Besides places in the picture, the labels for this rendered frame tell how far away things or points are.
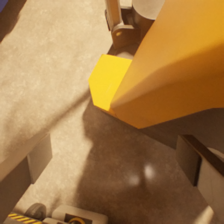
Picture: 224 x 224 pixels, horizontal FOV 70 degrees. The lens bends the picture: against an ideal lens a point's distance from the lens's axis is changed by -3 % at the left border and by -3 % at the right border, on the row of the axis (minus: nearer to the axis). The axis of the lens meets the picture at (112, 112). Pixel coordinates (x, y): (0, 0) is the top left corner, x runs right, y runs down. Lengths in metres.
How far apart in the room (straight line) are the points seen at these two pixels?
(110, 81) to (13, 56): 0.87
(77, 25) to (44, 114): 0.61
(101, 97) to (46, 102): 0.55
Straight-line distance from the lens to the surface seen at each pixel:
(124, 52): 0.70
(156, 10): 0.62
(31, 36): 1.31
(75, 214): 0.90
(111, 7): 0.56
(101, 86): 0.60
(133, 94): 0.18
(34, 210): 0.98
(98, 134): 0.93
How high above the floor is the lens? 0.90
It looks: 78 degrees down
